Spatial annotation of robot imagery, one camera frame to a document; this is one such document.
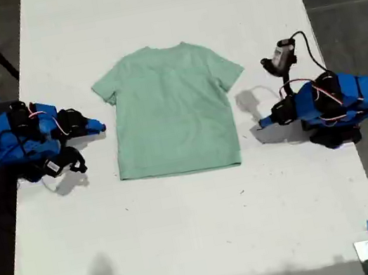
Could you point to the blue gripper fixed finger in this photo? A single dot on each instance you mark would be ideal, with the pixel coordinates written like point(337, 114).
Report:
point(95, 122)
point(269, 124)

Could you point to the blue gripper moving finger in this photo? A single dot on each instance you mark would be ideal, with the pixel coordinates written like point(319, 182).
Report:
point(94, 129)
point(268, 118)

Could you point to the pale green t-shirt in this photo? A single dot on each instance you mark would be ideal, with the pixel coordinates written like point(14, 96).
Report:
point(174, 121)

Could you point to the black camera stalk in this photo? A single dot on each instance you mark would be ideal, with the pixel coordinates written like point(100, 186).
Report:
point(74, 151)
point(287, 85)

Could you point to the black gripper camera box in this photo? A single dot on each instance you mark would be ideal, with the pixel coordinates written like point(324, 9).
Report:
point(53, 165)
point(283, 54)

